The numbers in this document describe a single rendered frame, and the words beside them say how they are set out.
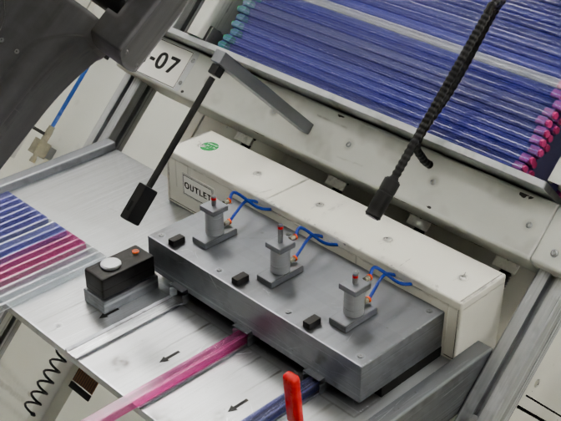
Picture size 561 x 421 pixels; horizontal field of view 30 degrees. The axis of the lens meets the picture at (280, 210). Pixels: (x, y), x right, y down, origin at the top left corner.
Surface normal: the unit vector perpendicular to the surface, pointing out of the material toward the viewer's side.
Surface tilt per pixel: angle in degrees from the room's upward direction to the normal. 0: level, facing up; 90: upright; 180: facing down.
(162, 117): 90
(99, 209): 43
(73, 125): 90
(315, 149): 90
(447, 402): 90
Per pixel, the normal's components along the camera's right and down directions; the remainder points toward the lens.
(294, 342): -0.71, 0.36
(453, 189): -0.51, -0.33
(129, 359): 0.01, -0.86
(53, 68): 0.70, 0.67
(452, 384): 0.70, 0.37
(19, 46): -0.09, -0.17
